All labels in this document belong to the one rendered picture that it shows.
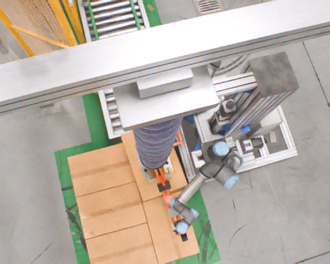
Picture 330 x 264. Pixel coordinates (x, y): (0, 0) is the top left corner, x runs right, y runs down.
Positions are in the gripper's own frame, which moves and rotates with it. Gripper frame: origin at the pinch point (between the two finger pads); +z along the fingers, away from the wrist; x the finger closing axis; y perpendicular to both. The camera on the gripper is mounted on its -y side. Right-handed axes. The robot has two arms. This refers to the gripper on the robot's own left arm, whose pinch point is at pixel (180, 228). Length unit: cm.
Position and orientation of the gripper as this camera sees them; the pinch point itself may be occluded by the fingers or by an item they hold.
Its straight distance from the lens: 276.6
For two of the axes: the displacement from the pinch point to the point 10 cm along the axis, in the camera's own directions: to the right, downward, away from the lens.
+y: -3.4, -9.1, 2.5
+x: -9.4, 3.2, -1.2
